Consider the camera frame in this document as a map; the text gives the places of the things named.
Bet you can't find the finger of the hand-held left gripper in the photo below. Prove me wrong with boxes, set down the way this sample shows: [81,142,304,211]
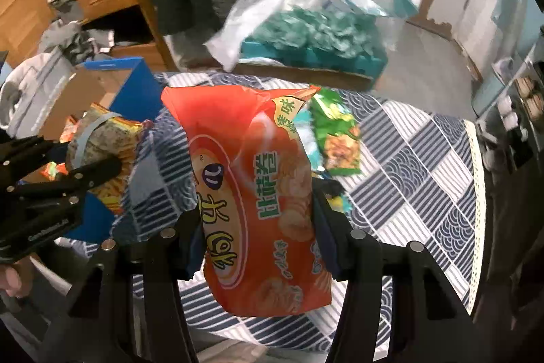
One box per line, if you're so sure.
[0,135,62,185]
[13,156,123,200]

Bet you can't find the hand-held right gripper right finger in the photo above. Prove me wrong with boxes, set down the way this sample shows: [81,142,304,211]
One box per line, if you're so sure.
[312,180,485,363]

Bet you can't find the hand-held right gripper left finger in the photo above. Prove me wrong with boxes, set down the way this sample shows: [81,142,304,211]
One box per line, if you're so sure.
[42,210,205,363]

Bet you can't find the long yellow nut packet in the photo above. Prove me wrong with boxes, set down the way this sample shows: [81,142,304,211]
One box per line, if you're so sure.
[66,103,146,216]

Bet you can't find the red-orange chips packet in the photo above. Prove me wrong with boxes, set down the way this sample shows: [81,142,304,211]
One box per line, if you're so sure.
[161,86,333,317]

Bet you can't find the blue cardboard box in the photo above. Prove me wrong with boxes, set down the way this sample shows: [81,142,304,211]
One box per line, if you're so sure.
[17,57,164,244]

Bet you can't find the person's left hand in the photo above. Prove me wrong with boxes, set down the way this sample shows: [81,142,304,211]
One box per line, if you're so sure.
[0,264,22,298]

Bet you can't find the grey printed bag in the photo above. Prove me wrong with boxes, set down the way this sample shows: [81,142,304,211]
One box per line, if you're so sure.
[0,52,79,139]

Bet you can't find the blue patterned tablecloth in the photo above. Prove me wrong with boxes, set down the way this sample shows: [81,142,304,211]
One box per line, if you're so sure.
[81,71,487,363]

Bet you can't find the teal and white snack packet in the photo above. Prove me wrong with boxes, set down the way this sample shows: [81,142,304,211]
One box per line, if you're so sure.
[293,108,318,172]

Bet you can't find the pile of grey clothes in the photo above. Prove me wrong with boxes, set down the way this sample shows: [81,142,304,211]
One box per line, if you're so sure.
[38,0,115,63]

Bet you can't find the dark cloth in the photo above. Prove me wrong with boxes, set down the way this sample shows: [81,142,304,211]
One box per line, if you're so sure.
[484,159,544,330]

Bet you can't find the shoe rack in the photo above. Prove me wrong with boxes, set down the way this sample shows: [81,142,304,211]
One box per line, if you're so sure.
[471,43,544,177]

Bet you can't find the white plastic bag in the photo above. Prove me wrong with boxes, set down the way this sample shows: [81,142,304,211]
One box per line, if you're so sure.
[204,0,324,71]

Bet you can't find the group of assorted shoes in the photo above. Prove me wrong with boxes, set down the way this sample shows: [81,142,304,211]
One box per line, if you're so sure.
[489,61,544,173]

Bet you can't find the white slipper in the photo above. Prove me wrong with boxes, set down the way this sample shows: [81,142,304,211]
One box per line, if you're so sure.
[491,57,517,81]

